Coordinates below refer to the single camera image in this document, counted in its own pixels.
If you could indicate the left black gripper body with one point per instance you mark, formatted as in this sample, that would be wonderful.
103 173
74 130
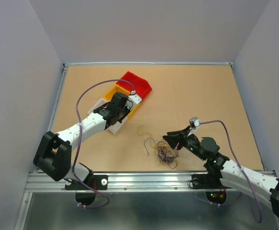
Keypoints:
122 113

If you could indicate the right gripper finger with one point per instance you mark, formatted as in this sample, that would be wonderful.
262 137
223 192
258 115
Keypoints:
173 141
180 133

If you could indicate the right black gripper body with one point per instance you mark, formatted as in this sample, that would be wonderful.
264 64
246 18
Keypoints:
191 144

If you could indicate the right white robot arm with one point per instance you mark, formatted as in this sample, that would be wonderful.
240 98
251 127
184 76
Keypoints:
234 176

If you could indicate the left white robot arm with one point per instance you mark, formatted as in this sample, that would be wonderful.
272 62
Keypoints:
53 155

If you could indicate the red plastic bin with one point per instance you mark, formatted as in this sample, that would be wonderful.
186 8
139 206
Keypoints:
142 87

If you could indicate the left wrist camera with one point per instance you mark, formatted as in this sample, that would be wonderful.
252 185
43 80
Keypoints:
134 100

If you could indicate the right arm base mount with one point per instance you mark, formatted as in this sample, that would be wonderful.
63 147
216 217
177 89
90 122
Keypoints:
215 191

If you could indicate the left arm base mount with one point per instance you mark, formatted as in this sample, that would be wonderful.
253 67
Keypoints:
86 184

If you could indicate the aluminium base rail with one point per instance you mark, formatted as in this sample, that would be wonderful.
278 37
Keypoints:
120 182

